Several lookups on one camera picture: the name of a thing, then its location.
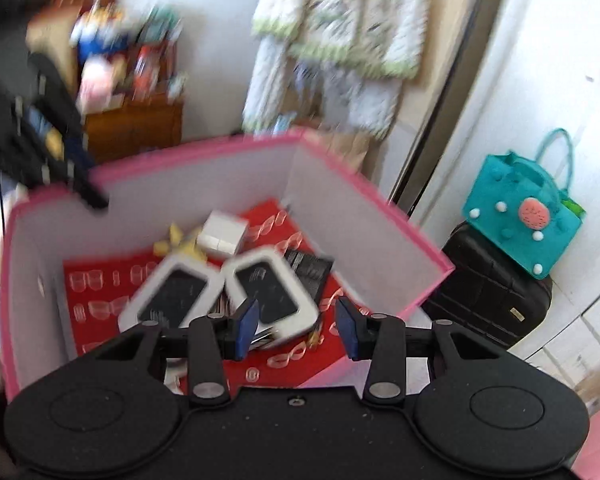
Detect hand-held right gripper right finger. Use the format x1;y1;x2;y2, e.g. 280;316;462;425
334;296;512;408

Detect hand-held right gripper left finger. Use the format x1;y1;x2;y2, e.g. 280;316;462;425
94;297;260;408

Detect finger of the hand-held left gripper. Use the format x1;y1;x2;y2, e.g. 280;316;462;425
10;104;111;212
27;51;97;167

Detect white framed black device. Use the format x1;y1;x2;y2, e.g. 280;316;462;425
117;255;224;332
220;247;320;347

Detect yellow star hair clip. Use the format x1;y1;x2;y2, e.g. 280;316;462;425
152;222;208;262

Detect pink storage box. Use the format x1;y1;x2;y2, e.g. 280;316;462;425
0;127;455;402

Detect black packet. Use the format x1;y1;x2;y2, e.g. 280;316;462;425
283;248;335;297

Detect wooden nightstand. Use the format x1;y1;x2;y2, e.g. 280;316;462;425
82;97;186;166

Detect pile of nightstand clutter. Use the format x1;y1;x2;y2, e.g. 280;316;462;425
70;2;189;111

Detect small white box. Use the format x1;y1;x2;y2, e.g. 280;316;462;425
197;210;249;257

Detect red patterned box liner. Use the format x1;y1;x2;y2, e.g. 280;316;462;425
62;199;376;392

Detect black suitcase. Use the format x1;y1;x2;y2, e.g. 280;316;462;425
422;220;554;352

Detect brown paper bag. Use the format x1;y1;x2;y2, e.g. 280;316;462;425
320;127;372;169

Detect teal felt tote bag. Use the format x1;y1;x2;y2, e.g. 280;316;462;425
462;128;587;280

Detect white grey fleece pants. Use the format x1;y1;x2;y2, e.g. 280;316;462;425
241;37;404;141

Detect white fleece jacket green trim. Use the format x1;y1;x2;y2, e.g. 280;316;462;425
251;0;431;81

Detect white wardrobe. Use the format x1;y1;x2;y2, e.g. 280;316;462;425
410;0;600;401

